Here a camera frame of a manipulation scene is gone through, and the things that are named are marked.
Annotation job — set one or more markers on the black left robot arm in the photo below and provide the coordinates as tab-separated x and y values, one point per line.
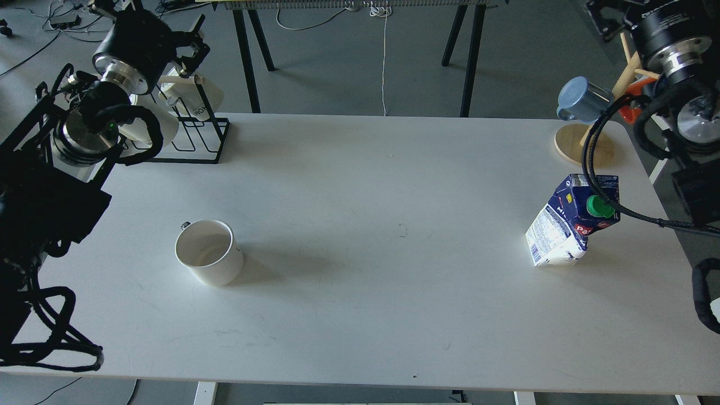
56	161

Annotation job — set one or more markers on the white ribbed mug front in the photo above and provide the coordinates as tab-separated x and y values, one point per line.
137	130

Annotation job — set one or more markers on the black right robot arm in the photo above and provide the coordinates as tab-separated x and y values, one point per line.
678	41

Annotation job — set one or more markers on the black wire mug rack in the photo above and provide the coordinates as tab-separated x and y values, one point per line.
196	142

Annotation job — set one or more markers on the blue mug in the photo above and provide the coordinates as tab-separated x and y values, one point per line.
583	101

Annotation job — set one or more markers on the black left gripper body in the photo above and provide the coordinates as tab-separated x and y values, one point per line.
137	48

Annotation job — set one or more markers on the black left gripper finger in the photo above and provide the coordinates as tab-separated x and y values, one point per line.
187	65
193	38

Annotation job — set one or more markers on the black trestle table legs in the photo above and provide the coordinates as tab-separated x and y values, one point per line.
360	57

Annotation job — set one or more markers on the white ribbed mug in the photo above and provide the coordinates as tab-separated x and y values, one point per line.
137	130
191	99

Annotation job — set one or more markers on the wooden mug tree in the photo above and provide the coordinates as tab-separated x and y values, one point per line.
571	139

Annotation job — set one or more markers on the blue white milk carton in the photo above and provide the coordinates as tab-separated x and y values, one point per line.
559	233

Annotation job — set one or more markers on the white ribbed mug rear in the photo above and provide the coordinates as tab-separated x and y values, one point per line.
191	99

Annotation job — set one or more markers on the white enamel cup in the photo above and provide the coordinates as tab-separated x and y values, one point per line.
208	249

